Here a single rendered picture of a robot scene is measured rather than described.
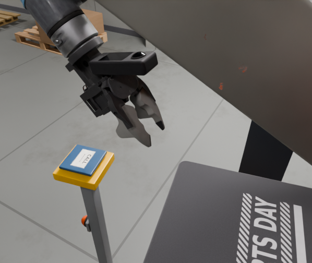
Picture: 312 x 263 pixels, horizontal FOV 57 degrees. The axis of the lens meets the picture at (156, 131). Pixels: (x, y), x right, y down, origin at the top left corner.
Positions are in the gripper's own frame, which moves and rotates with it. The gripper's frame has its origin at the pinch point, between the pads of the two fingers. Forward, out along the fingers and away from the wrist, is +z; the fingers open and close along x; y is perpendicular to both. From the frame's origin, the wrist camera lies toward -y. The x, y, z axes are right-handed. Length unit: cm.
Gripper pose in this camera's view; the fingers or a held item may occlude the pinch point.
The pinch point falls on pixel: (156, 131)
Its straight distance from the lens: 55.0
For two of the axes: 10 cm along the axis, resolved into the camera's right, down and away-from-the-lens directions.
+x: -4.5, 5.5, -7.0
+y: -6.8, 2.9, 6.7
